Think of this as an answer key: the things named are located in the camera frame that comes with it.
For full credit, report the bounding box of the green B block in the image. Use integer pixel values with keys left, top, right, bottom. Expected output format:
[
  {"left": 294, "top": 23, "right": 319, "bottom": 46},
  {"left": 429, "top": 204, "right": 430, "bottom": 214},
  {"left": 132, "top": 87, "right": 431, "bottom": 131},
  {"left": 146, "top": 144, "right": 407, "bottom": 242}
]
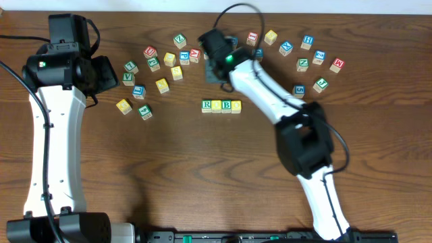
[{"left": 221, "top": 100, "right": 232, "bottom": 113}]

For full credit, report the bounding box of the yellow O block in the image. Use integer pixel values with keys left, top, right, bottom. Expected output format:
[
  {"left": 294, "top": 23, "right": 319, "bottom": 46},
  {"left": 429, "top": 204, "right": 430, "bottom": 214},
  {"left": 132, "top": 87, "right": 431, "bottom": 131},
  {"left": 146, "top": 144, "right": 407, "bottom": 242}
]
[
  {"left": 211, "top": 100, "right": 222, "bottom": 113},
  {"left": 231, "top": 100, "right": 242, "bottom": 113}
]

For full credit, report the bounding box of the green R block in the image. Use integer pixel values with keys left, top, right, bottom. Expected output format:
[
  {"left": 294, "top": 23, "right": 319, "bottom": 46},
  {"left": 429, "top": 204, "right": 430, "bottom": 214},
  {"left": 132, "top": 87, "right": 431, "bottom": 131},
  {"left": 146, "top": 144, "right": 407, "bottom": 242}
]
[{"left": 201, "top": 100, "right": 212, "bottom": 113}]

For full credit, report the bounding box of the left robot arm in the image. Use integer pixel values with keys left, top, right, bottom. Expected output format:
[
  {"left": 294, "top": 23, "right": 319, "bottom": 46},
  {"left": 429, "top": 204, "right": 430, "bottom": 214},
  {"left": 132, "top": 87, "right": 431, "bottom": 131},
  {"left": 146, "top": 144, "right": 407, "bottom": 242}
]
[{"left": 6, "top": 13, "right": 141, "bottom": 242}]

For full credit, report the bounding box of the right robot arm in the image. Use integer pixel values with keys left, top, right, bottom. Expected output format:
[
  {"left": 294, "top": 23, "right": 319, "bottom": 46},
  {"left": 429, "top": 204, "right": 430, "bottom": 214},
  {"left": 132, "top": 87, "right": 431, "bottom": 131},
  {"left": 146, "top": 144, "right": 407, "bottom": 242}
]
[{"left": 198, "top": 28, "right": 350, "bottom": 241}]

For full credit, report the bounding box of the blue D block top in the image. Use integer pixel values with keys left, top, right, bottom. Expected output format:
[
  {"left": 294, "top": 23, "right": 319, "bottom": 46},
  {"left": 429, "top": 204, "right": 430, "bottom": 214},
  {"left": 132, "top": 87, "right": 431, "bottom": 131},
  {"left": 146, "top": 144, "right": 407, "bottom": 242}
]
[{"left": 229, "top": 36, "right": 238, "bottom": 49}]

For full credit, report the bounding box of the blue d block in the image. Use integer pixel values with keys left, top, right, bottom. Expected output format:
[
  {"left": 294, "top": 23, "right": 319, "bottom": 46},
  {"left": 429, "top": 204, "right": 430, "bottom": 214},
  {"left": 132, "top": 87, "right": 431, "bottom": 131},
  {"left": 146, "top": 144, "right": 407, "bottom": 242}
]
[
  {"left": 229, "top": 36, "right": 238, "bottom": 49},
  {"left": 253, "top": 48, "right": 264, "bottom": 61}
]

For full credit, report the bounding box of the red A block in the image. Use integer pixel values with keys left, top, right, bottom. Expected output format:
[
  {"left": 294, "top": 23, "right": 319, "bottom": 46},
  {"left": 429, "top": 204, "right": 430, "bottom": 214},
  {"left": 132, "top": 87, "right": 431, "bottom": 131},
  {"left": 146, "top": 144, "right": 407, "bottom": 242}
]
[{"left": 190, "top": 49, "right": 201, "bottom": 63}]

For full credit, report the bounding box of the red I block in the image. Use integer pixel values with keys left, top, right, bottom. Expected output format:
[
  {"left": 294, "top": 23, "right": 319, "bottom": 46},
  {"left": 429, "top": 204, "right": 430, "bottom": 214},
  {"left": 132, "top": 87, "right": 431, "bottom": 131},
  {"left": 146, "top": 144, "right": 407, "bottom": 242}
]
[{"left": 246, "top": 32, "right": 259, "bottom": 47}]

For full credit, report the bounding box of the blue D block lower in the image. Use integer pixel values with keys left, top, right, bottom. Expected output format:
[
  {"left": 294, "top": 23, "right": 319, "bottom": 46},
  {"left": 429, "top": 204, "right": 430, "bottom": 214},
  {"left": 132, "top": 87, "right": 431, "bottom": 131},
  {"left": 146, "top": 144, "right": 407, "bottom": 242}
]
[{"left": 253, "top": 48, "right": 264, "bottom": 61}]

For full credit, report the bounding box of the blue P block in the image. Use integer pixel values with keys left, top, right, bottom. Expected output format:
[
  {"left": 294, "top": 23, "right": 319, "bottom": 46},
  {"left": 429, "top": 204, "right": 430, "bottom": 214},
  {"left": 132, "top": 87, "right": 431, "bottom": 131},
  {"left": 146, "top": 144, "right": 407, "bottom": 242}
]
[{"left": 179, "top": 51, "right": 190, "bottom": 65}]

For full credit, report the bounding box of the yellow S block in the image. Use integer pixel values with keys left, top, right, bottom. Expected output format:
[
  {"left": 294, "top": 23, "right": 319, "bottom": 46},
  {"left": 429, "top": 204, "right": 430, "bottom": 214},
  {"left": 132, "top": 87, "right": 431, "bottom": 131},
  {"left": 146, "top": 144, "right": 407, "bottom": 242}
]
[{"left": 171, "top": 66, "right": 183, "bottom": 80}]

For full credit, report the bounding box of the green Z block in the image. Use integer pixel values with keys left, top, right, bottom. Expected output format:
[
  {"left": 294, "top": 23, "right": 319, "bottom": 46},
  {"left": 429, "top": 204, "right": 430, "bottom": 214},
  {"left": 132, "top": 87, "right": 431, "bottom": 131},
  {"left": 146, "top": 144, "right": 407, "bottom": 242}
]
[{"left": 173, "top": 34, "right": 187, "bottom": 49}]

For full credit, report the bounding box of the yellow block upper left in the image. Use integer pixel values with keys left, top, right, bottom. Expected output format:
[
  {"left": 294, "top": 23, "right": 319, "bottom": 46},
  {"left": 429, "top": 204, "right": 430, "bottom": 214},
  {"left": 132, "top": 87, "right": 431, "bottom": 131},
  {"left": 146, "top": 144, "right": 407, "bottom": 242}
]
[{"left": 163, "top": 52, "right": 176, "bottom": 68}]

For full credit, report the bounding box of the yellow block top right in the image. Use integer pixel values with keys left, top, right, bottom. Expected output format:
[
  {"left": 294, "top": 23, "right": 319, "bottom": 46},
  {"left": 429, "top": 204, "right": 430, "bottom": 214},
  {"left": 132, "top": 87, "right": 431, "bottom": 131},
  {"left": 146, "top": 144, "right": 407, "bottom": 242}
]
[{"left": 264, "top": 30, "right": 277, "bottom": 45}]

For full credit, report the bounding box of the yellow block centre left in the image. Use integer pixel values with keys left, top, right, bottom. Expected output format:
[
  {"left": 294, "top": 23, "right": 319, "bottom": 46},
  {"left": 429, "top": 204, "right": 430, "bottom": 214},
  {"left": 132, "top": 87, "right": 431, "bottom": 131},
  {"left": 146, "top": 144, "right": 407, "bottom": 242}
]
[{"left": 155, "top": 78, "right": 169, "bottom": 94}]

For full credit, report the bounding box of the blue X block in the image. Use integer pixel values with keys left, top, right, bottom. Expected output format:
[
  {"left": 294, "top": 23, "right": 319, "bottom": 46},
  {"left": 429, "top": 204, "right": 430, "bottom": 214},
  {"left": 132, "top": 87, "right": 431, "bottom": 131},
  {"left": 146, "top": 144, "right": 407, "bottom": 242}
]
[{"left": 279, "top": 41, "right": 294, "bottom": 57}]

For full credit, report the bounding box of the green J block left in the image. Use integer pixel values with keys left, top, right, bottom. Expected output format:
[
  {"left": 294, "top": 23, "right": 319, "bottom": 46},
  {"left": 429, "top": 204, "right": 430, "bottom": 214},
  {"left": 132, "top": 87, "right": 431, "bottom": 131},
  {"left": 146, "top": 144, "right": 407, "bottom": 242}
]
[{"left": 147, "top": 57, "right": 160, "bottom": 72}]

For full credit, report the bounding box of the green j block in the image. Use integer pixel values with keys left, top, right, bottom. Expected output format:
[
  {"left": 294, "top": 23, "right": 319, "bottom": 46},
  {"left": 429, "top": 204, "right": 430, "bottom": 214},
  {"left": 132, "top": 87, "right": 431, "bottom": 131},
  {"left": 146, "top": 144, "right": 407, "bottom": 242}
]
[
  {"left": 313, "top": 78, "right": 329, "bottom": 93},
  {"left": 147, "top": 57, "right": 160, "bottom": 72}
]

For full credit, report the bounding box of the green 7 block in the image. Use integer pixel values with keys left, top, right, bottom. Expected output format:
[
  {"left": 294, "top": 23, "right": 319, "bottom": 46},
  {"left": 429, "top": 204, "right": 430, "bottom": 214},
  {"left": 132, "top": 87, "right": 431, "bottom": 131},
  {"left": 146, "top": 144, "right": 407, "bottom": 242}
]
[{"left": 124, "top": 61, "right": 139, "bottom": 74}]

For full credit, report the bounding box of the red U block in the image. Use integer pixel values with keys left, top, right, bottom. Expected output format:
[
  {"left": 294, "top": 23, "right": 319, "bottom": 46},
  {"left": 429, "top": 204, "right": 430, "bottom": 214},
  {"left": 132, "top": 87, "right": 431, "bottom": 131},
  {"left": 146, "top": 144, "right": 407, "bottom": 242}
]
[{"left": 143, "top": 46, "right": 158, "bottom": 59}]

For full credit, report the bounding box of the green V block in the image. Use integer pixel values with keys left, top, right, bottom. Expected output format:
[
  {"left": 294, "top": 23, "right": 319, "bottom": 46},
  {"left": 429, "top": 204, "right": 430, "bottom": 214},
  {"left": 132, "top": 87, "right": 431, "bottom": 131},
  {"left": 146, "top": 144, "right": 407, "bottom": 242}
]
[{"left": 122, "top": 72, "right": 135, "bottom": 86}]

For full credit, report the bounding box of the blue 5 block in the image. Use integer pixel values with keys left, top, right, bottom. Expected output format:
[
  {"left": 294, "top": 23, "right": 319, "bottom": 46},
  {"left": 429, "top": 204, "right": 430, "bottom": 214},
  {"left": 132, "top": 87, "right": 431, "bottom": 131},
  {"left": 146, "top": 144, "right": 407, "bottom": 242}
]
[{"left": 292, "top": 85, "right": 306, "bottom": 99}]

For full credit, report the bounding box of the blue H block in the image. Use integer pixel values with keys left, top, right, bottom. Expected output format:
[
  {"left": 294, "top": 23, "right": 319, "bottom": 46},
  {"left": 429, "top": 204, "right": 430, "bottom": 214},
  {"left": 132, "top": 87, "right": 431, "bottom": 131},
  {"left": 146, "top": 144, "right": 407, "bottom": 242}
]
[{"left": 300, "top": 35, "right": 314, "bottom": 50}]

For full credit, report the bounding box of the blue L block left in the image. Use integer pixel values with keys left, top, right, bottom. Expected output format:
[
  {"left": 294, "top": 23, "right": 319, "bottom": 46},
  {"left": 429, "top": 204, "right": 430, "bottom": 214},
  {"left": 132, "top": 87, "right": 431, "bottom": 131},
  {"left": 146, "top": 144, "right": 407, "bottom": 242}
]
[{"left": 132, "top": 85, "right": 146, "bottom": 99}]

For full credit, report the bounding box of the yellow block far left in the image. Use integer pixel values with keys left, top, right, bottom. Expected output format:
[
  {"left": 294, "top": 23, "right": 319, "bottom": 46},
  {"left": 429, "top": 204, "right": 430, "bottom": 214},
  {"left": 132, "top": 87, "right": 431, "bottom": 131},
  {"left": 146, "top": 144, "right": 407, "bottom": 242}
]
[{"left": 116, "top": 99, "right": 132, "bottom": 115}]

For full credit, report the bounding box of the green 4 block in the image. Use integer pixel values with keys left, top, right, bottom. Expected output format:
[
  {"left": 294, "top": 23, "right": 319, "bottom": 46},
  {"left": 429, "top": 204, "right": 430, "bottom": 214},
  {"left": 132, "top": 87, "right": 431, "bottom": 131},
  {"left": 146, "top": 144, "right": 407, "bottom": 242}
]
[{"left": 138, "top": 105, "right": 153, "bottom": 120}]

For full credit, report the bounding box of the green J block right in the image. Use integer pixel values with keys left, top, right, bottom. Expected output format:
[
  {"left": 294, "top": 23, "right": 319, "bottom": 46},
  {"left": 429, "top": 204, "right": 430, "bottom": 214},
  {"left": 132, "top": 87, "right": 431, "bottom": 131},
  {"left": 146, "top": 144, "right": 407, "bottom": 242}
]
[{"left": 313, "top": 78, "right": 329, "bottom": 93}]

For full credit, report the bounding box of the red M block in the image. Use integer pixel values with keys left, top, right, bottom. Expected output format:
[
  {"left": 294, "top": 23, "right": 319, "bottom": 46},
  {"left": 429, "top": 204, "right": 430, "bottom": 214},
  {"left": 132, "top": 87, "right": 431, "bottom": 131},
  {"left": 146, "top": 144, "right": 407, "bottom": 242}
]
[{"left": 329, "top": 58, "right": 346, "bottom": 73}]

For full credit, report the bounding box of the left black cable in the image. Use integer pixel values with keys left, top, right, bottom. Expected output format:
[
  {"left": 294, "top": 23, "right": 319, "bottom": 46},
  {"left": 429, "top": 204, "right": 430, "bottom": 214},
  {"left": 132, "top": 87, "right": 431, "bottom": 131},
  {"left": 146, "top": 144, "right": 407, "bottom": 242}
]
[{"left": 0, "top": 33, "right": 65, "bottom": 243}]

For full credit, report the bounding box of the black cable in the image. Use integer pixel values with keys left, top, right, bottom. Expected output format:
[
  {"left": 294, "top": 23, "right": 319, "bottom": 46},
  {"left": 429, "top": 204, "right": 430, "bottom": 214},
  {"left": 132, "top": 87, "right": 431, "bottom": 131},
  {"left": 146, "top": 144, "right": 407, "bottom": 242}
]
[
  {"left": 0, "top": 33, "right": 65, "bottom": 243},
  {"left": 212, "top": 3, "right": 350, "bottom": 240}
]

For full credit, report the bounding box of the right black cable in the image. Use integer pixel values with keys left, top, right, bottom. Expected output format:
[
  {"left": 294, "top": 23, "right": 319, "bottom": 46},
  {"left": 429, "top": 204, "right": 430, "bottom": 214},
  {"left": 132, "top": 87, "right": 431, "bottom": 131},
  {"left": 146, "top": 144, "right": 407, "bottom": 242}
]
[{"left": 212, "top": 3, "right": 350, "bottom": 240}]

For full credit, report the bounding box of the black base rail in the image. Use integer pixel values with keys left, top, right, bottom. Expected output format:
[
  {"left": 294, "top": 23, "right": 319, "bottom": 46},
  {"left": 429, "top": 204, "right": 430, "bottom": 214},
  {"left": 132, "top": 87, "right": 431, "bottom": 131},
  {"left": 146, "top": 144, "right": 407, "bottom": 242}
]
[{"left": 134, "top": 231, "right": 399, "bottom": 243}]

